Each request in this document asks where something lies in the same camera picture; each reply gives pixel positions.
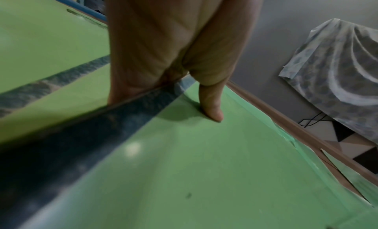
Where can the pale patterned cloth cover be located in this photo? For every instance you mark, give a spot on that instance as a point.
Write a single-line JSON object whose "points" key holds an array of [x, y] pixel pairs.
{"points": [[339, 78]]}

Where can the dark grey patterned strip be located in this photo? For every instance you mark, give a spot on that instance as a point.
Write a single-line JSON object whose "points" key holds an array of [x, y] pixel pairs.
{"points": [[88, 139], [59, 80]]}

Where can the blue table edge rail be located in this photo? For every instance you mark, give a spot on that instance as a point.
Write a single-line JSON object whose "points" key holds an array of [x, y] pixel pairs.
{"points": [[79, 7]]}

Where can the brown wooden table edge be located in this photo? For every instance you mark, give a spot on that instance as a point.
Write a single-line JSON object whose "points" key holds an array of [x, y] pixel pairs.
{"points": [[298, 127]]}

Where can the green table cover sheet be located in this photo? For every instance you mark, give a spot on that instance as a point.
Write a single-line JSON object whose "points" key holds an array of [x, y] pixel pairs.
{"points": [[206, 172]]}

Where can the person's left hand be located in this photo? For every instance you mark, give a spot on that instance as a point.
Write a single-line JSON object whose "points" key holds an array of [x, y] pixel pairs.
{"points": [[153, 36]]}

